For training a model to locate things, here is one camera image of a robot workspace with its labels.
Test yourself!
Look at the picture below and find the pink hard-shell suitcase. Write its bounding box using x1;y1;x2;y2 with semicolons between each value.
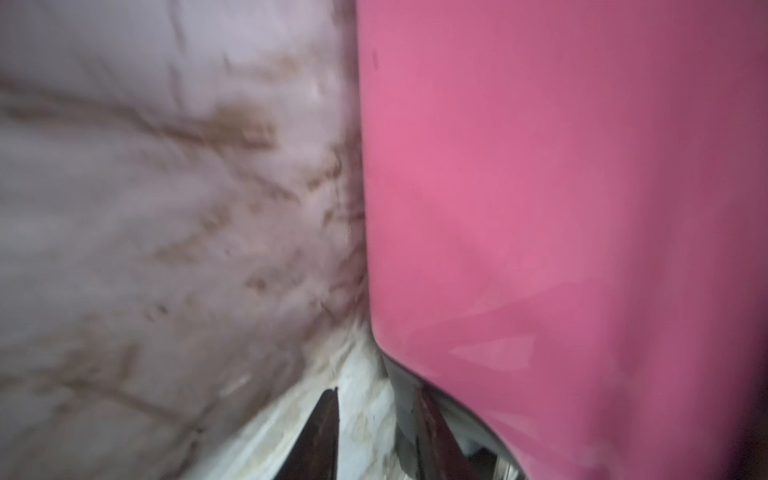
357;1;767;479

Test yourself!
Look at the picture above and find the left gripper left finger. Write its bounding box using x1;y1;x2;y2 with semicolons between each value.
274;388;340;480

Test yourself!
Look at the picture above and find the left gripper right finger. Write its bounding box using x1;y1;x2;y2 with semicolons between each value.
412;388;476;480

